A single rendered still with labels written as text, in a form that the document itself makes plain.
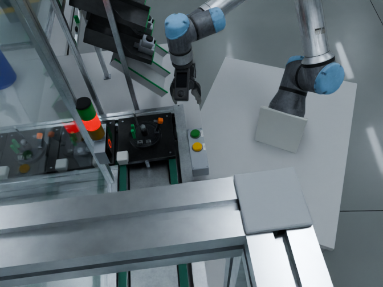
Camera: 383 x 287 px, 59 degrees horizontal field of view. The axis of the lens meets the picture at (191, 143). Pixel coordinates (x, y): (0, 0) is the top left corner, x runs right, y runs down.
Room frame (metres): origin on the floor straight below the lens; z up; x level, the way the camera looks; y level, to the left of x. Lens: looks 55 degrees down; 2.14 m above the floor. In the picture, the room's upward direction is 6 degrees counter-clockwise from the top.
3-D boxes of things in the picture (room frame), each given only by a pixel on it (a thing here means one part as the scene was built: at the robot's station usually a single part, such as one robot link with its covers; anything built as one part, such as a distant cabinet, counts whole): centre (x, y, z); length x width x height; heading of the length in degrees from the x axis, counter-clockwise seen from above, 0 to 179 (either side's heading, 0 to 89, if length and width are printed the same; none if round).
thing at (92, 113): (0.70, 0.31, 1.39); 0.05 x 0.05 x 0.05
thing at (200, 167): (0.81, -0.02, 0.93); 0.21 x 0.07 x 0.06; 2
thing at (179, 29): (0.89, 0.01, 1.48); 0.09 x 0.08 x 0.11; 113
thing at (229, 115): (0.92, -0.36, 0.84); 0.90 x 0.70 x 0.03; 155
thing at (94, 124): (0.70, 0.31, 1.34); 0.05 x 0.05 x 0.05
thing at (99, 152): (0.70, 0.31, 1.29); 0.12 x 0.05 x 0.25; 2
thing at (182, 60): (0.89, 0.01, 1.40); 0.08 x 0.08 x 0.05
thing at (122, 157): (0.79, 0.29, 0.97); 0.05 x 0.05 x 0.04; 2
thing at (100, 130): (0.70, 0.31, 1.29); 0.05 x 0.05 x 0.05
